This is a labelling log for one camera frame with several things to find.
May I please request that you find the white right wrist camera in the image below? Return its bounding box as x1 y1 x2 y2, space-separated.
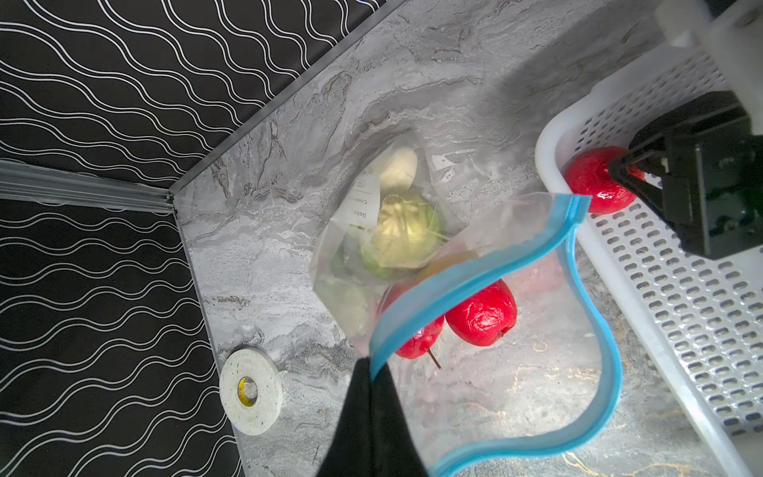
656 1 762 136

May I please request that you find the clear blue-zip bag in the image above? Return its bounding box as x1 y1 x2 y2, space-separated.
310 131 622 476

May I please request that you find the white toy radish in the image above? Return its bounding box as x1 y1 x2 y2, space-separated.
366 147 418 195

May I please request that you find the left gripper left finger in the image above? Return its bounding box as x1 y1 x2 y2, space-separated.
317 358 373 476

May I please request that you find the red toy fruit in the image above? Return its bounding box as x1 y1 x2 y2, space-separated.
444 280 518 347
376 280 445 370

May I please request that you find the white tape roll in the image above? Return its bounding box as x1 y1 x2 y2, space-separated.
220 348 283 436

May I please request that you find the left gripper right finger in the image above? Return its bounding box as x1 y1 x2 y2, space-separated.
371 365 427 477

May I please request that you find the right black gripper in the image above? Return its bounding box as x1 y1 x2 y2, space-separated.
607 91 762 260

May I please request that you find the small red toy apple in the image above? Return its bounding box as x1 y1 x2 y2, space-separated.
564 146 637 215

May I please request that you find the green toy cabbage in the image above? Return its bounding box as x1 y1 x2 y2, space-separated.
361 192 443 279

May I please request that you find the white plastic perforated basket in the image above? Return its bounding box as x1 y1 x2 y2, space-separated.
536 44 762 476

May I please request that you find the red toy fruit front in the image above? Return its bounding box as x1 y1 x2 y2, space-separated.
376 280 445 370

